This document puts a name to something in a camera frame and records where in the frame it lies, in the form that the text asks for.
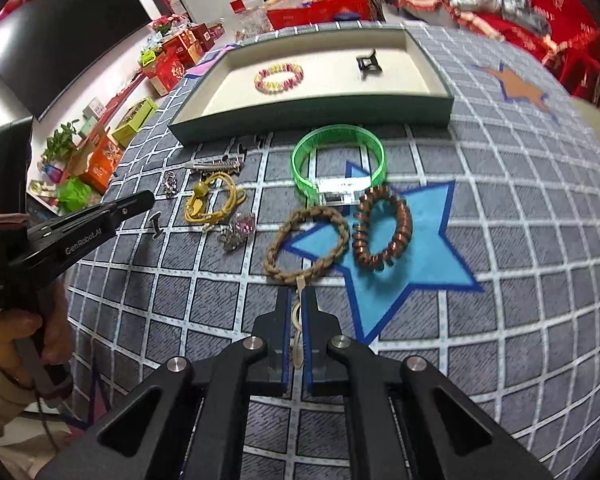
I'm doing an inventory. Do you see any green jewelry tray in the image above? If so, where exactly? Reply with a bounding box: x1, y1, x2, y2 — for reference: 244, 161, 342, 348
169, 27, 455, 147

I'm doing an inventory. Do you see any pink yellow spiral bracelet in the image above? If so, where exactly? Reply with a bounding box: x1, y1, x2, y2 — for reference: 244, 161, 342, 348
254, 61, 305, 94

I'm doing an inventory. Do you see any green gift box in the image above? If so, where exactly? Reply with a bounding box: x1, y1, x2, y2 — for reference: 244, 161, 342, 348
112, 97, 158, 148

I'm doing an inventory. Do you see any green plastic bangle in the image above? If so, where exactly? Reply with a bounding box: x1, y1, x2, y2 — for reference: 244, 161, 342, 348
291, 126, 388, 207

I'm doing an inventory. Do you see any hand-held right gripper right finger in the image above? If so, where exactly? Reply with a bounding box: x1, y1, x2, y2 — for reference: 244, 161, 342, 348
301, 287, 556, 480

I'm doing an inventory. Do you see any tan braided bracelet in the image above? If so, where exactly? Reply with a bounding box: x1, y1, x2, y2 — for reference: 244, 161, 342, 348
263, 205, 351, 371

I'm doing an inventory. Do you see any green bag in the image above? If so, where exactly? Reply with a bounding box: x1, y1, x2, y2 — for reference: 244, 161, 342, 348
57, 176, 93, 213

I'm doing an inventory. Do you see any black hair claw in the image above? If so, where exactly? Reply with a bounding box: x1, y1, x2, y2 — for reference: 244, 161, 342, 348
355, 49, 381, 73

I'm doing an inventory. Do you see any black television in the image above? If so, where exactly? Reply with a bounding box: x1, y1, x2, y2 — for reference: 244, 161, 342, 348
0, 0, 153, 121

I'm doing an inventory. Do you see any pink flower bouquet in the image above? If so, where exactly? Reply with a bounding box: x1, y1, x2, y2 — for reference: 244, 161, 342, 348
152, 15, 188, 33

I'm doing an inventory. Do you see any red sofa blanket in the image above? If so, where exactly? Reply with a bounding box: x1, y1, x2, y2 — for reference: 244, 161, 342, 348
380, 0, 600, 126

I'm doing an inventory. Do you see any grey checked star tablecloth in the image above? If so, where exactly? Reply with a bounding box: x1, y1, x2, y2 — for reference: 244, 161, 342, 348
65, 20, 600, 480

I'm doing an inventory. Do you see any person's left hand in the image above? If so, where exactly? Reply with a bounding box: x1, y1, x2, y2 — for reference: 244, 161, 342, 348
0, 282, 74, 386

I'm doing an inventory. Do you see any brown spiral hair tie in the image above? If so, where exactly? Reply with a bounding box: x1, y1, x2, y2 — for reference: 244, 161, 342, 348
351, 186, 413, 272

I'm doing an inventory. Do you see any red gift box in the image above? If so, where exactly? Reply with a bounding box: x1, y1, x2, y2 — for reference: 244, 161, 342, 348
142, 52, 188, 96
162, 27, 216, 61

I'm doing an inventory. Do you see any yellow cord keychain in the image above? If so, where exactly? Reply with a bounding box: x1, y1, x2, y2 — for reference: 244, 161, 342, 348
184, 155, 247, 225

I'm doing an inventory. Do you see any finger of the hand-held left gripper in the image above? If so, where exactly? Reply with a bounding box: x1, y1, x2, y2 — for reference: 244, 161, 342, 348
26, 190, 157, 237

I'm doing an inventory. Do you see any green potted plant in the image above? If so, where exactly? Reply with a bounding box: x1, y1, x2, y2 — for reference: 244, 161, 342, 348
40, 120, 81, 171

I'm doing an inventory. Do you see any orange box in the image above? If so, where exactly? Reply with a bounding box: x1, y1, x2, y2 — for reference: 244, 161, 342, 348
67, 127, 123, 193

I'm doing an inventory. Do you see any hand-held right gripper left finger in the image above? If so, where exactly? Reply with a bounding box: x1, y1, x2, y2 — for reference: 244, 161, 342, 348
37, 287, 301, 480

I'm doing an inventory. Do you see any red basket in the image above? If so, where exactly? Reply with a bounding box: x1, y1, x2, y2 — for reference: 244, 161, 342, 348
267, 0, 371, 31

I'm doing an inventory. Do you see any pink crystal brooch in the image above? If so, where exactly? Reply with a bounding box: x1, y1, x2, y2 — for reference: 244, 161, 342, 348
217, 211, 257, 252

